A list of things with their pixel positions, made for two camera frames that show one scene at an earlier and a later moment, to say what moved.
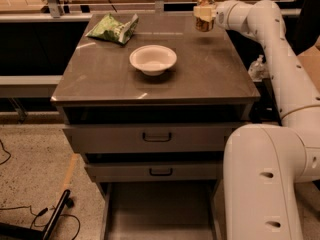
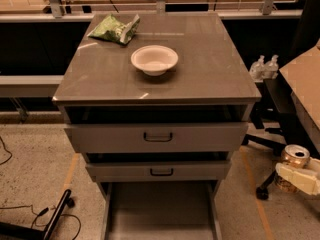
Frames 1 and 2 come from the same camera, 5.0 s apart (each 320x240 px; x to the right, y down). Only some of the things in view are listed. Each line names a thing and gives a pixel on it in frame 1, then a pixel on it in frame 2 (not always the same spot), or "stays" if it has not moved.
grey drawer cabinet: [147, 101] stays
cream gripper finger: [205, 12] to [307, 180]
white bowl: [153, 59] stays
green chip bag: [110, 28] stays
